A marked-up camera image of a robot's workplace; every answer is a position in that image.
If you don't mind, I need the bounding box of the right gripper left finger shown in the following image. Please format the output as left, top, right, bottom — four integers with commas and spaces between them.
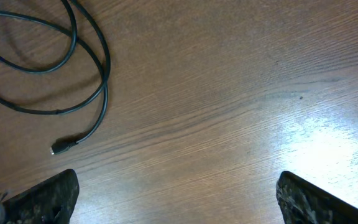
0, 169, 80, 224

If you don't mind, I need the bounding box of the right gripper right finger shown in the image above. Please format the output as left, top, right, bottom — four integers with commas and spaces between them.
276, 171, 358, 224

